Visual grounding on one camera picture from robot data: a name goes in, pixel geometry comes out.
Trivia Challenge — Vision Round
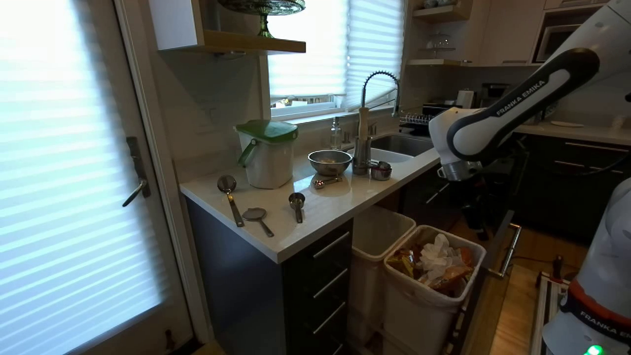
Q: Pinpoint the white wall cabinet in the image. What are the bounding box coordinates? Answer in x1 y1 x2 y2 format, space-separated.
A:
148 0 206 52

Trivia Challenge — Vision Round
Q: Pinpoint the flat steel measuring spoon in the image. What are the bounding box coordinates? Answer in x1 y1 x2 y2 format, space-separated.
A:
242 207 275 238

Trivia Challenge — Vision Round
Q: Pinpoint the small steel measuring cup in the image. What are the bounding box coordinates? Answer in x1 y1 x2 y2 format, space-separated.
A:
370 161 393 181

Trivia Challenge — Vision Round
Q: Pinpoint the heap of trash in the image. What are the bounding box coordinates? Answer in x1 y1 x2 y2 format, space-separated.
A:
387 234 476 297

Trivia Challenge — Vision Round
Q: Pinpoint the steel spring tap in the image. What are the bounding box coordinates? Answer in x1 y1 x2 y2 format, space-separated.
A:
352 71 401 176

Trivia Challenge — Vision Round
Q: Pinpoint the white compost bin green lid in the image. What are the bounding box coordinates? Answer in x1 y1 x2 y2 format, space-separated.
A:
235 119 299 190

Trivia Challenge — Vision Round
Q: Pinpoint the long steel measuring spoon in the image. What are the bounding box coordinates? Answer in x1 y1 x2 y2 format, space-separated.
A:
217 175 245 228

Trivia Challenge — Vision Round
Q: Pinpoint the steel bowl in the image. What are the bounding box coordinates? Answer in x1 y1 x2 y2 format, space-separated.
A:
308 150 352 177

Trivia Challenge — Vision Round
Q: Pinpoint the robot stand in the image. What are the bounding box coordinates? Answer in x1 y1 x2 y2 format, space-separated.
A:
530 271 572 355

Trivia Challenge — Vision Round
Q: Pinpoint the door with white blind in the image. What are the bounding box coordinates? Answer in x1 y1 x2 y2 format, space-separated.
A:
0 0 213 355

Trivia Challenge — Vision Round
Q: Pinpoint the door handle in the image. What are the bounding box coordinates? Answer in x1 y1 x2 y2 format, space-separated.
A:
122 137 152 208

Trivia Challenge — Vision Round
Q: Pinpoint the waste bin drawer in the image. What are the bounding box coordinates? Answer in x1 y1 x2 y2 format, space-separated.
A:
348 206 523 355

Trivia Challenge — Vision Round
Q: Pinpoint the sink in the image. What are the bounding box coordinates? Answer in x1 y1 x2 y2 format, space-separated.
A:
345 133 435 164

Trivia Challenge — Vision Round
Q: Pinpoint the full white waste bin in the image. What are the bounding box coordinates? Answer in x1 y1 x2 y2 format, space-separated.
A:
383 225 487 355

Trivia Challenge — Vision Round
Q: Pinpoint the clear soap dispenser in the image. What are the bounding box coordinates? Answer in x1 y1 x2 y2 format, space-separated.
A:
329 117 343 150

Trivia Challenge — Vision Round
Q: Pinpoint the steel drawer handle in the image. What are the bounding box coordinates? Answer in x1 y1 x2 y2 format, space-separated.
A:
313 231 351 259
313 268 349 299
313 302 347 335

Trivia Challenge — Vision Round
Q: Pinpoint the dark cabinet with steel handles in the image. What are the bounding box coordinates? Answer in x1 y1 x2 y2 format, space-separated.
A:
513 133 631 245

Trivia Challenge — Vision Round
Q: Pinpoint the dark drawer under sink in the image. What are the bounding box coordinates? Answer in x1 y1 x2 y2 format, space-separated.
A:
400 165 453 225

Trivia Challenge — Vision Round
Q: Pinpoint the empty white waste bin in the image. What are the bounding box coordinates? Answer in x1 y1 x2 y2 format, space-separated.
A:
348 206 417 346

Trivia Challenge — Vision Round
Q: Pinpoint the glass cake stand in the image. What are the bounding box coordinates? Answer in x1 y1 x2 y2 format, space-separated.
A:
217 0 306 39

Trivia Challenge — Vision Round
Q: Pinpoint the wooden wall shelf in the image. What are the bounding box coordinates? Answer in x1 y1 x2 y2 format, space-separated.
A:
201 30 307 56

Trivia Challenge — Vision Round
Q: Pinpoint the window with white blinds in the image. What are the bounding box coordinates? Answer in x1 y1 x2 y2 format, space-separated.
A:
267 0 406 120

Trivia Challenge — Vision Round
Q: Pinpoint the dish rack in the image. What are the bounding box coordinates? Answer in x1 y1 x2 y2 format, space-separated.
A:
399 112 435 127

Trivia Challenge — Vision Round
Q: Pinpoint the waste bin drawer handle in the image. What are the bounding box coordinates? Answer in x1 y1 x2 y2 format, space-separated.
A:
497 223 523 280

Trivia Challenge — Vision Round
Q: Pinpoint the steel measuring cup with handle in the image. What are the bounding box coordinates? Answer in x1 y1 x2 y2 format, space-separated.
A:
289 192 307 224

